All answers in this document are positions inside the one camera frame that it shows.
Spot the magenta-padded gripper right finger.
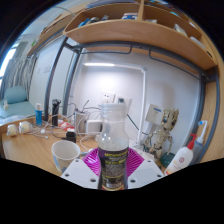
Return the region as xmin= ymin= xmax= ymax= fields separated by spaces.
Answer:
xmin=126 ymin=147 xmax=165 ymax=190

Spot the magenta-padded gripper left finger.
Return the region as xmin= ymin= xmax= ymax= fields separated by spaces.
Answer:
xmin=60 ymin=147 xmax=100 ymax=191

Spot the clear bottle with black label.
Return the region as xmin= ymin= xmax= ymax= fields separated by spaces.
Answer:
xmin=96 ymin=102 xmax=130 ymax=192

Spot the cream mug with blue patches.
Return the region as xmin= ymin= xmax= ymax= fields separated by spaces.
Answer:
xmin=50 ymin=139 xmax=82 ymax=174

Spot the white red pump lotion bottle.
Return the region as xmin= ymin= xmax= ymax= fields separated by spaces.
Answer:
xmin=163 ymin=133 xmax=198 ymax=177

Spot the black power plug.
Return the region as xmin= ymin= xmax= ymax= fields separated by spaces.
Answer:
xmin=65 ymin=130 xmax=78 ymax=144

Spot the wooden tree figurine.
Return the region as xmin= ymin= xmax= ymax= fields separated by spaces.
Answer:
xmin=143 ymin=107 xmax=180 ymax=168

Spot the white power adapter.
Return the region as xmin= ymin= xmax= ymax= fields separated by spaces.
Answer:
xmin=85 ymin=119 xmax=103 ymax=135

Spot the red white packet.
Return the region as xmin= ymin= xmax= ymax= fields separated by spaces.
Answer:
xmin=58 ymin=120 xmax=75 ymax=132

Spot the blue spray bottle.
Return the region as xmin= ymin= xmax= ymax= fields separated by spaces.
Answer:
xmin=189 ymin=119 xmax=209 ymax=158

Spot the black electric shaver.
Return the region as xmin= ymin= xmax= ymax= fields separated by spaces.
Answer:
xmin=51 ymin=98 xmax=63 ymax=127

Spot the blue tube with white cap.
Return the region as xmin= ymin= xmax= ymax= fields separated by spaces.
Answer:
xmin=34 ymin=103 xmax=44 ymax=127

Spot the white tape roll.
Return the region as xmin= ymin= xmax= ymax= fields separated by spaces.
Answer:
xmin=18 ymin=120 xmax=33 ymax=134
xmin=6 ymin=123 xmax=19 ymax=138

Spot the wooden wardrobe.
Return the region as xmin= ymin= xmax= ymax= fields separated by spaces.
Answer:
xmin=199 ymin=26 xmax=224 ymax=164

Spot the bed with teal sheet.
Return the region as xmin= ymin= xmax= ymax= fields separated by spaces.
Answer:
xmin=0 ymin=99 xmax=37 ymax=128

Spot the teal pillow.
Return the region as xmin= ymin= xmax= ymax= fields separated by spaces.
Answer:
xmin=2 ymin=85 xmax=28 ymax=105

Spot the white desk lamp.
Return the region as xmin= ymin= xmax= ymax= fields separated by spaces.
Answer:
xmin=83 ymin=61 xmax=148 ymax=145

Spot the patterned window curtain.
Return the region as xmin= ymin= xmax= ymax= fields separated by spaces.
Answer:
xmin=0 ymin=41 xmax=38 ymax=101

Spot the wooden shelf unit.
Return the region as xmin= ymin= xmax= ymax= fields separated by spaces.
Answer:
xmin=63 ymin=0 xmax=219 ymax=72

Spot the white wall box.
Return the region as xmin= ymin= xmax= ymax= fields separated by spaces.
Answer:
xmin=145 ymin=103 xmax=164 ymax=125

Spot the white wall socket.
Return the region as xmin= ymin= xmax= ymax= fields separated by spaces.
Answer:
xmin=99 ymin=90 xmax=115 ymax=105
xmin=114 ymin=94 xmax=132 ymax=108

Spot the grey metal desk frame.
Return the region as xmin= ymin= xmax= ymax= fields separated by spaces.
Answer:
xmin=43 ymin=34 xmax=221 ymax=164

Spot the white wall switch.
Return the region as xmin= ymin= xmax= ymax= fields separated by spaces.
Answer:
xmin=36 ymin=65 xmax=52 ymax=74

